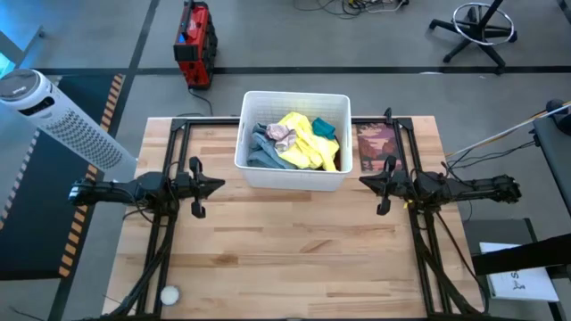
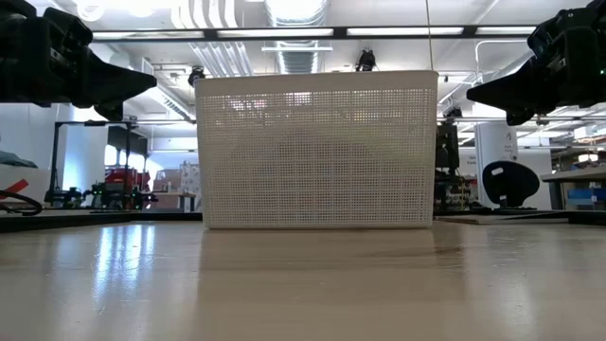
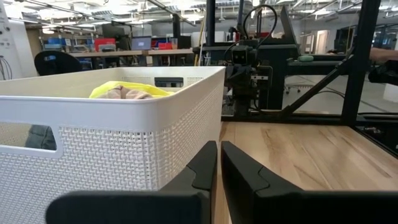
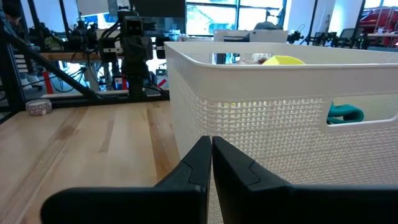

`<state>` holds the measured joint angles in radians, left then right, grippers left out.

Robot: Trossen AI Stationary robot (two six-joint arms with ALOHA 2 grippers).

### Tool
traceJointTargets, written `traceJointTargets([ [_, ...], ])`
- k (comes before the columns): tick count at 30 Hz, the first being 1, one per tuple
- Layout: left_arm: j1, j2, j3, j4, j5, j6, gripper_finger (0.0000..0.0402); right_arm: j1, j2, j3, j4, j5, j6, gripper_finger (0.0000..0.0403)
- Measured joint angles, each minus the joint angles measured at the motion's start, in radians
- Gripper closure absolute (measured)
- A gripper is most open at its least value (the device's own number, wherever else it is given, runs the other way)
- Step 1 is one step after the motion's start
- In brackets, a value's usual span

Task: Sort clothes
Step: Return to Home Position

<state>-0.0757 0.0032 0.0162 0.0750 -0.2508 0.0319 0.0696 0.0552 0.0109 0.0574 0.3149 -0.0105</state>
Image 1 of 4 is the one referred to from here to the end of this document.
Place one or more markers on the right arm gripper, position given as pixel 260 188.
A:
pixel 399 186

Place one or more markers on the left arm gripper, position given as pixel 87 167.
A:
pixel 189 187

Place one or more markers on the large blue-grey garment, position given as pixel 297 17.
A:
pixel 267 158

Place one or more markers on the small blue-grey garment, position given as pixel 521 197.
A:
pixel 258 134

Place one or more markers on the yellow garment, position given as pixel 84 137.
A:
pixel 312 149

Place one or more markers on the teal garment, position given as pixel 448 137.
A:
pixel 323 128

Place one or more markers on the white perforated plastic basket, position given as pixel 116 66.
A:
pixel 290 178

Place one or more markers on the pink garment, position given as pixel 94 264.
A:
pixel 281 136

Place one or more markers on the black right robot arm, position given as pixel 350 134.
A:
pixel 473 189

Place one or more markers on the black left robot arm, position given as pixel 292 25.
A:
pixel 116 191

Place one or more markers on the white round puck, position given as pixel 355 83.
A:
pixel 170 295

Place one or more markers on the dark grey floor panel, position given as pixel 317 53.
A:
pixel 495 229

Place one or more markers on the white pole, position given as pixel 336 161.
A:
pixel 504 132

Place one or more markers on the red and black toolbox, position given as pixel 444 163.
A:
pixel 196 44

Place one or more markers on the black hazard-striped floor mat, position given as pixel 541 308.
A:
pixel 89 93
pixel 35 223

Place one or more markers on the white tower fan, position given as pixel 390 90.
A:
pixel 67 125

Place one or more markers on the black blurred bar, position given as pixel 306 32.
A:
pixel 522 256

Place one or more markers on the white paper sheet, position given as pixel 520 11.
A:
pixel 522 285

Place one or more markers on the grey bench with black edge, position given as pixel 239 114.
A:
pixel 555 147

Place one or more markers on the black office stool base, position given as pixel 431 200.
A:
pixel 478 27

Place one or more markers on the black metal rig frame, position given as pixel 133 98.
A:
pixel 201 121

